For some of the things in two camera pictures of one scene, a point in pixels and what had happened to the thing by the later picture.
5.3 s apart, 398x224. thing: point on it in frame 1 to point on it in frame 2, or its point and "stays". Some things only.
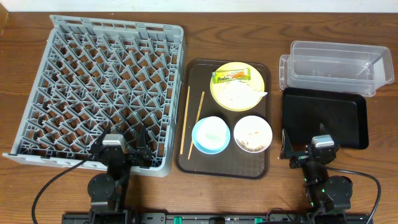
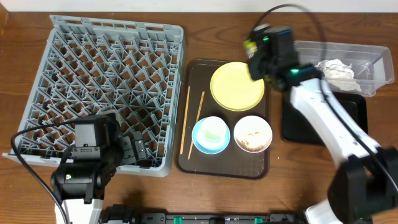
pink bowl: (253, 134) stays
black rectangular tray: (308, 112) stays
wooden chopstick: (191, 147) stays
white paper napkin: (239, 93) to (338, 75)
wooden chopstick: (185, 120) stays
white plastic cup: (212, 132) stays
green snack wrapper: (230, 75) to (250, 47)
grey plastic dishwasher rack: (101, 78) stays
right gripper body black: (300, 160) to (261, 69)
